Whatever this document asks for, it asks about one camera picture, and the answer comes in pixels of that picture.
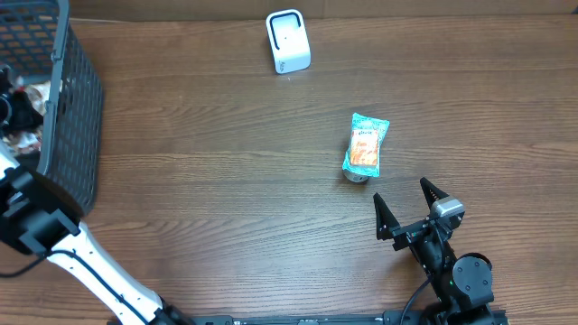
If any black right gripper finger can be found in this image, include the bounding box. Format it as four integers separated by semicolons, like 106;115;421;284
373;193;400;240
420;177;449;209

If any teal snack packet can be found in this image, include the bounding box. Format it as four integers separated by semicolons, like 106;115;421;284
342;113;390;178

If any orange tissue packet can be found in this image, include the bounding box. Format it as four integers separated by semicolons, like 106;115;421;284
350;129;379;167

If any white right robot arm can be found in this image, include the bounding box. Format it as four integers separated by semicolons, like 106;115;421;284
373;177;508;324

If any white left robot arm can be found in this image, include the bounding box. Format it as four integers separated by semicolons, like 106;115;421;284
1;144;192;324

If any white barcode scanner stand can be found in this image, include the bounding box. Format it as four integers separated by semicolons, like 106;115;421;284
266;9;312;74

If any green lidded jar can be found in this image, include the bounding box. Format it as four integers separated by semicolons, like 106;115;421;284
343;170;369;183

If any grey plastic mesh basket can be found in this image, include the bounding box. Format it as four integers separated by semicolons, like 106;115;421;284
1;0;104;213

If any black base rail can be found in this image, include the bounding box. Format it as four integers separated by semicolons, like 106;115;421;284
107;310;509;325

